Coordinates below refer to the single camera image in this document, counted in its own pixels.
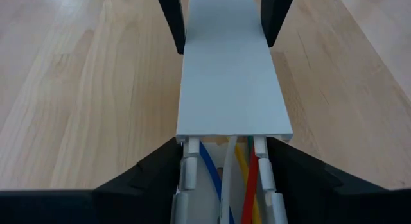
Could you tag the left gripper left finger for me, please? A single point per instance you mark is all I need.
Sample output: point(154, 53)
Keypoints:
point(96, 208)

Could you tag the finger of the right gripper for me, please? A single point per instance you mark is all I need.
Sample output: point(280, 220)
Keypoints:
point(175, 15)
point(273, 15)

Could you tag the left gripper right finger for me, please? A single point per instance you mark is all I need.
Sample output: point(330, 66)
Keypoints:
point(337, 208)

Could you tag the white duct cover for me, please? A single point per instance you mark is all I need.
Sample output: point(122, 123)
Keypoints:
point(231, 89)

